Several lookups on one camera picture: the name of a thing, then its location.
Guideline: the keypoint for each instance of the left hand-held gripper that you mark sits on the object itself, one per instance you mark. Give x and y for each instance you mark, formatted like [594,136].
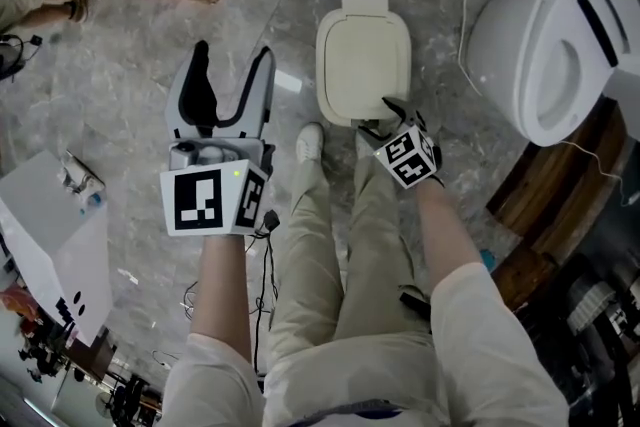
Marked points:
[200,200]

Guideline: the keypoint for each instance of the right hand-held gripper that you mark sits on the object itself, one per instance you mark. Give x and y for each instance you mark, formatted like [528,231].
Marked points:
[410,160]

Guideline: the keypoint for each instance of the person's left forearm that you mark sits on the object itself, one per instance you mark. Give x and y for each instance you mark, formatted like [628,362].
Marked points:
[220,295]

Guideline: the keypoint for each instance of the person's right forearm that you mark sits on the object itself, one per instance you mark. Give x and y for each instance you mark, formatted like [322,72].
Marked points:
[445,235]

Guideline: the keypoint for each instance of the person's white left shoe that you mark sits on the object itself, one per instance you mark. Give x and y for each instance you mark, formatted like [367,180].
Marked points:
[310,142]

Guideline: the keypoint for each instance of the beige trousers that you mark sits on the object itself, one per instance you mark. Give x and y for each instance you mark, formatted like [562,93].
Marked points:
[320,265]

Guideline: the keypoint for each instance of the white patterned bag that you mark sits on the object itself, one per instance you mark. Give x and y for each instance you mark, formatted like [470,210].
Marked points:
[80,177]

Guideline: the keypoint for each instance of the blue-cap water bottle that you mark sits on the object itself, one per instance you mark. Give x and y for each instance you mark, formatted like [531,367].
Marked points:
[92,204]

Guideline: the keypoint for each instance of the white smart toilet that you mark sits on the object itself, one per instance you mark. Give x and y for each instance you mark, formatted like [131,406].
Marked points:
[545,55]

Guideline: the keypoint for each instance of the small blue item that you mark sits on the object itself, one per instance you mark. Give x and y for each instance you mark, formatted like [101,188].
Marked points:
[487,261]

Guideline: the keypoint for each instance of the brown wooden platform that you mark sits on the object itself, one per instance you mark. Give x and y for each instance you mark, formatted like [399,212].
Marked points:
[555,205]

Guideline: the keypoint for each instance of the white box with black print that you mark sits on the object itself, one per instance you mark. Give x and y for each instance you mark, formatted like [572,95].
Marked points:
[55,245]

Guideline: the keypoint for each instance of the white blue-print shirt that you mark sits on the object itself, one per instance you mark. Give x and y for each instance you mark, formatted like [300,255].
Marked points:
[490,355]

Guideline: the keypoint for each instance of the black ribbed basket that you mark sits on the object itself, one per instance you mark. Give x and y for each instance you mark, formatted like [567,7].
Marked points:
[597,302]

